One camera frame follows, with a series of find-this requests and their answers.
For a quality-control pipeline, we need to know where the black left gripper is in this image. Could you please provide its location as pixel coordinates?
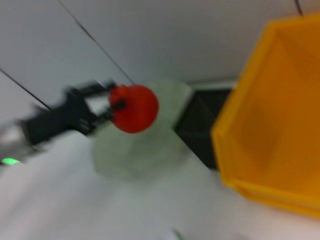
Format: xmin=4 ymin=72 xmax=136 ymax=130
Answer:
xmin=24 ymin=79 xmax=128 ymax=146

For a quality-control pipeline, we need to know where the red-orange toy orange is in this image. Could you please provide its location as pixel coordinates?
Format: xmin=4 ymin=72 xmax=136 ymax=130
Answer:
xmin=108 ymin=84 xmax=160 ymax=134

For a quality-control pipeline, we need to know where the green glass fruit plate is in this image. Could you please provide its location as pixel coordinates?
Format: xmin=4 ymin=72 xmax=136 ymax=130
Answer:
xmin=91 ymin=78 xmax=195 ymax=178

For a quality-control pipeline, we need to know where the black mesh pen holder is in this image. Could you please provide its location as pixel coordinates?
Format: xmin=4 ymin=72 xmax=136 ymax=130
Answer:
xmin=173 ymin=87 xmax=237 ymax=171

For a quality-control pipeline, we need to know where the yellow plastic bin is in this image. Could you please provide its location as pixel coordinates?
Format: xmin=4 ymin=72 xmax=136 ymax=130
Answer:
xmin=211 ymin=13 xmax=320 ymax=218

